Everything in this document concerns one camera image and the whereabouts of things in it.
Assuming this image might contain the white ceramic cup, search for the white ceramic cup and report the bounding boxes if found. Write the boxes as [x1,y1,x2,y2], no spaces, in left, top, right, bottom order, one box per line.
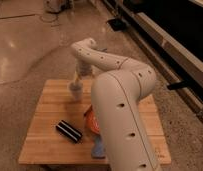
[69,82,83,101]

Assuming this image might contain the black floor plate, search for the black floor plate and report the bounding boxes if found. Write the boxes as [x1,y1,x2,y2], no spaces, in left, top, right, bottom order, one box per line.
[107,18,127,31]

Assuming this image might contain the wooden table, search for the wooden table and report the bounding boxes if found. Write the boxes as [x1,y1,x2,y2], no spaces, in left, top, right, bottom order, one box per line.
[18,78,172,166]

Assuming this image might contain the blue sponge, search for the blue sponge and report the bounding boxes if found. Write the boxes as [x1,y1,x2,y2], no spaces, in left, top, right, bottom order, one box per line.
[91,136,105,159]

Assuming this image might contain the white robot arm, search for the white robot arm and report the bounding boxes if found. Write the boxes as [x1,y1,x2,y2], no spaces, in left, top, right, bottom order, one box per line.
[71,38,162,171]

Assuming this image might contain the orange ceramic bowl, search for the orange ceramic bowl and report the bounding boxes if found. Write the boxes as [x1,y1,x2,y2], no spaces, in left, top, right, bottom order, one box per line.
[85,108,100,134]

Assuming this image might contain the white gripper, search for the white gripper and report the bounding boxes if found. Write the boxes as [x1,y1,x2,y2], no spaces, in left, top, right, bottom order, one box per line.
[73,60,92,84]

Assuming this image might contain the black white striped block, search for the black white striped block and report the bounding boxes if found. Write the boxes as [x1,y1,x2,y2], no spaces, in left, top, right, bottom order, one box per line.
[56,120,83,143]

